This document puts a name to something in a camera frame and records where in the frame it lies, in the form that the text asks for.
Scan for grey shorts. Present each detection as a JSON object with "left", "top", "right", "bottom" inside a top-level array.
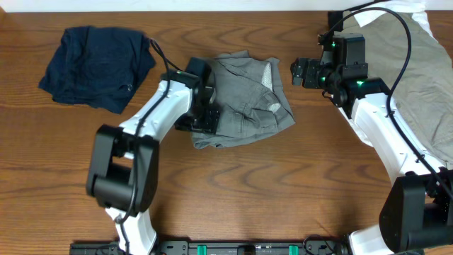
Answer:
[{"left": 192, "top": 50, "right": 295, "bottom": 149}]

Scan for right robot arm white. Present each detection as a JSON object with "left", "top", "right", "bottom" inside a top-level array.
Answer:
[{"left": 291, "top": 33, "right": 452, "bottom": 254}]

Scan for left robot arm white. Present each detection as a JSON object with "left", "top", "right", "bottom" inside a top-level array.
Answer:
[{"left": 86, "top": 57, "right": 220, "bottom": 254}]

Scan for khaki shorts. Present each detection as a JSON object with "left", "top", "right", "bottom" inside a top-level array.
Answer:
[{"left": 341, "top": 10, "right": 453, "bottom": 169}]

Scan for white garment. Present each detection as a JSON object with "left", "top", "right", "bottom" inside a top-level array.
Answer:
[{"left": 338, "top": 0, "right": 436, "bottom": 149}]

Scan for navy blue folded garment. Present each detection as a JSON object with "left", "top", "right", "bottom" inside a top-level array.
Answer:
[{"left": 38, "top": 26, "right": 156, "bottom": 114}]

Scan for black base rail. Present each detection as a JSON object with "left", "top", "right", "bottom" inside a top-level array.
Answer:
[{"left": 69, "top": 239, "right": 351, "bottom": 255}]

